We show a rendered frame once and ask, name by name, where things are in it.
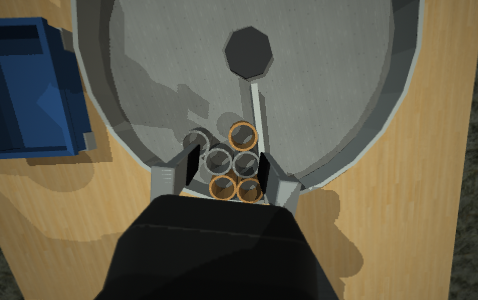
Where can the blue square tray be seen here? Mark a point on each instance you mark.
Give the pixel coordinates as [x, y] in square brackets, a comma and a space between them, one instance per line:
[39, 96]

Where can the grey metal sleeve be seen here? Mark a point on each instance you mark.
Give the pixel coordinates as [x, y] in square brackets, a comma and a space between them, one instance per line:
[218, 169]
[185, 140]
[249, 171]

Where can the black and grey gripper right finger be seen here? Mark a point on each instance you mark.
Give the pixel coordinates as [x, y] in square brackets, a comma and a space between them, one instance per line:
[280, 189]

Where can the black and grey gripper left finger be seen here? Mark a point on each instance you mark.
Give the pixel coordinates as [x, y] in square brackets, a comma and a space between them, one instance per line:
[171, 177]

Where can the grey round turntable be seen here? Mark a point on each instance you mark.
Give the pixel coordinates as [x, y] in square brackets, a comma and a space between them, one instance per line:
[319, 80]

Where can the bronze bushing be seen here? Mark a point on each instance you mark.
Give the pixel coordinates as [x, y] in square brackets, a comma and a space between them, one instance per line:
[223, 193]
[249, 196]
[246, 146]

